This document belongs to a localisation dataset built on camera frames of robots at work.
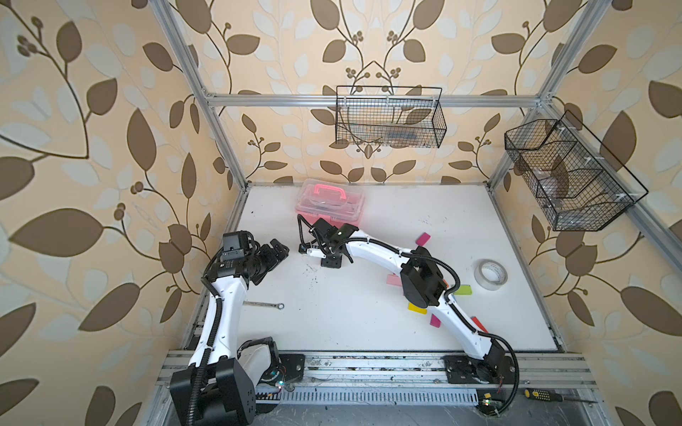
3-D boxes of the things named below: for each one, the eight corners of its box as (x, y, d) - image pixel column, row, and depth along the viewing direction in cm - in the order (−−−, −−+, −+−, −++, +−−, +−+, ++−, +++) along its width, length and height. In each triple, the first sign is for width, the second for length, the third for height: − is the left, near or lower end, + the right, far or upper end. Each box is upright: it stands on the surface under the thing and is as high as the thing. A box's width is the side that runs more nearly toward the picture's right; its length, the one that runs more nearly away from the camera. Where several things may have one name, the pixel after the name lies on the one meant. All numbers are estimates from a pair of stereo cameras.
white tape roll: (478, 290, 91) (482, 285, 88) (470, 264, 97) (473, 259, 94) (508, 290, 91) (513, 285, 88) (498, 264, 97) (502, 259, 94)
